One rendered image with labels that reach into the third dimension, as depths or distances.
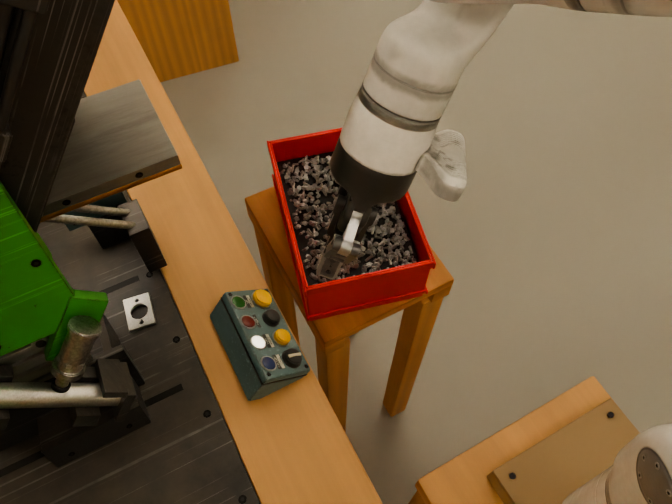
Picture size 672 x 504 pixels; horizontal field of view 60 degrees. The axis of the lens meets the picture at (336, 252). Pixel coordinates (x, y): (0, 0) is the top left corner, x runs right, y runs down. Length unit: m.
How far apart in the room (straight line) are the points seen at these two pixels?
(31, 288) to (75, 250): 0.33
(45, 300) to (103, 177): 0.17
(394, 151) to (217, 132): 1.93
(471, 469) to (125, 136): 0.66
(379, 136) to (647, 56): 2.55
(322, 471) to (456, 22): 0.58
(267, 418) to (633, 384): 1.38
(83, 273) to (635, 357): 1.61
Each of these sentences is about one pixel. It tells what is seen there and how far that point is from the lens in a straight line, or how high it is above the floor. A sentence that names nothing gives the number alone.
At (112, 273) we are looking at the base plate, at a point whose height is 0.90.
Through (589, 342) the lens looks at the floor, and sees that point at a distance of 2.02.
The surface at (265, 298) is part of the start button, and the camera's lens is 0.87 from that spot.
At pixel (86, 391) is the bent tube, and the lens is 0.82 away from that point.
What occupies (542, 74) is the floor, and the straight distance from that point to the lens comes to 2.71.
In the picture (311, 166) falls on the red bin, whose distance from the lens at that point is 1.09.
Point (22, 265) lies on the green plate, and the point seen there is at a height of 1.18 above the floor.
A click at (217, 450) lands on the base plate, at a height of 0.90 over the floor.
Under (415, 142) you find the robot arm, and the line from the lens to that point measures 0.48.
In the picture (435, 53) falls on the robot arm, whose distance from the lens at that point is 0.45.
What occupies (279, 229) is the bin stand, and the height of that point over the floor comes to 0.80.
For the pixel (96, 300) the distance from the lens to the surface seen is 0.74.
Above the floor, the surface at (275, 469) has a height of 0.90.
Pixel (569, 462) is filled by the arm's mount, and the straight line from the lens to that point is 0.89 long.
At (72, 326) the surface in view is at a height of 1.10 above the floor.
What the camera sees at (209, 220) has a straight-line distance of 1.01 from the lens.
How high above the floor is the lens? 1.71
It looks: 59 degrees down
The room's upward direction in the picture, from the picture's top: straight up
